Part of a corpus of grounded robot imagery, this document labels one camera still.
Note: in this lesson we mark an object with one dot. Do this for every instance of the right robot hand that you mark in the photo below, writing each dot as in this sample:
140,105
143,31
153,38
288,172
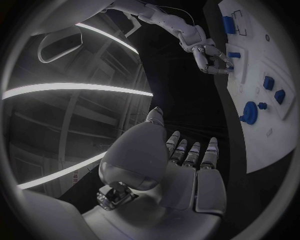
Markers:
201,56

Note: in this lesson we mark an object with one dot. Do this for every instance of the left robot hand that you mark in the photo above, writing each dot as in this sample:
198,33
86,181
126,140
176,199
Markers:
140,150

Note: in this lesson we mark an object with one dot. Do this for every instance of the small blue peg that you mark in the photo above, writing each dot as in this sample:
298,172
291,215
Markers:
231,67

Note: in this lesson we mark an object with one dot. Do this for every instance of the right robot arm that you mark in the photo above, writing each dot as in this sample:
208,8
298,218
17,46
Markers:
168,20

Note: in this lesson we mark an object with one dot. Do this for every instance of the white task board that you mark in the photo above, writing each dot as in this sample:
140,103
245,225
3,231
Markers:
264,146

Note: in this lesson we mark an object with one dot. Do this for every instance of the large blue cylinder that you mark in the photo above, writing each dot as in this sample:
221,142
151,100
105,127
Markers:
228,25

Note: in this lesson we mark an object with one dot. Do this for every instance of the blue square block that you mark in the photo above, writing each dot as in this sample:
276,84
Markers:
268,83

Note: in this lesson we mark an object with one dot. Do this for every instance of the blue gear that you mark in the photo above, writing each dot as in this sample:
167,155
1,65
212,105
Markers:
249,113

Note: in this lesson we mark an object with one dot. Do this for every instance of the small blue plug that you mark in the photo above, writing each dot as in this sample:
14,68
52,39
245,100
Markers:
262,106

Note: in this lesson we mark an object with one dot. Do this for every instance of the blue pointed block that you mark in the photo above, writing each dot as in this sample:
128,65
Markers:
280,97

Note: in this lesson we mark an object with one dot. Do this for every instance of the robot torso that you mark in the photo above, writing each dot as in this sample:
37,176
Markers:
70,15

